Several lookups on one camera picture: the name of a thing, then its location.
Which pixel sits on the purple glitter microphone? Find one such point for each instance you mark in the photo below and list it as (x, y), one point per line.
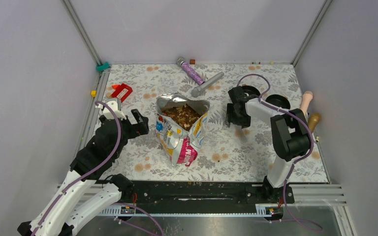
(189, 71)

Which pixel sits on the red toy block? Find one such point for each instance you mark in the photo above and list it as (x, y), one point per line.
(122, 92)

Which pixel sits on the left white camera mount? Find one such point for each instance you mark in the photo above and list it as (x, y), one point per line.
(115, 105)

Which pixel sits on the black pet bowl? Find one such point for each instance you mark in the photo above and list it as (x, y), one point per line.
(278, 101)
(251, 91)

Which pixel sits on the pink microphone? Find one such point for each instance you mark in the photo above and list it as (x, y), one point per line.
(305, 102)

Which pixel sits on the floral table mat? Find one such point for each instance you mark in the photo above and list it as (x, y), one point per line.
(222, 157)

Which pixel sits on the gold microphone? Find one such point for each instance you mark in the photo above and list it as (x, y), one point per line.
(313, 121)

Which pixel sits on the left black pet bowl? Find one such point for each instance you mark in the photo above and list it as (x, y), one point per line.
(251, 91)

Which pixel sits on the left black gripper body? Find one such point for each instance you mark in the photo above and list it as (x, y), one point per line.
(129, 131)

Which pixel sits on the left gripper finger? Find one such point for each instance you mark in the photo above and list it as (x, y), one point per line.
(140, 130)
(142, 121)

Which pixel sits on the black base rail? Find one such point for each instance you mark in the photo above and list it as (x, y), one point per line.
(188, 197)

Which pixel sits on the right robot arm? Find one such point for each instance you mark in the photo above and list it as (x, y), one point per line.
(290, 133)

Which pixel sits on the grey microphone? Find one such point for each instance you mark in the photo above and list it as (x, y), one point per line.
(197, 91)

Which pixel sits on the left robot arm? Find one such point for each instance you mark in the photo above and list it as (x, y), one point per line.
(60, 217)

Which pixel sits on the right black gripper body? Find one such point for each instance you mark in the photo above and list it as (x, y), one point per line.
(235, 116)

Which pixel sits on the pet food kibble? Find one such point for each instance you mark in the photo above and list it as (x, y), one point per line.
(185, 116)

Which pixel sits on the teal corner clip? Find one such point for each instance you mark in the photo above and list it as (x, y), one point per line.
(102, 67)

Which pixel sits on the right black pet bowl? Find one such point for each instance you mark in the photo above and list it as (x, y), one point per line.
(278, 101)

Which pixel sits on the clear plastic scoop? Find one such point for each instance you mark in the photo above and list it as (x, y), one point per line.
(241, 135)

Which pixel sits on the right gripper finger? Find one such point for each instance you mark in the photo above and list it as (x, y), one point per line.
(244, 120)
(230, 116)

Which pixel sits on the cat food bag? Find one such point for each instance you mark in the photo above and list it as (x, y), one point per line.
(181, 146)

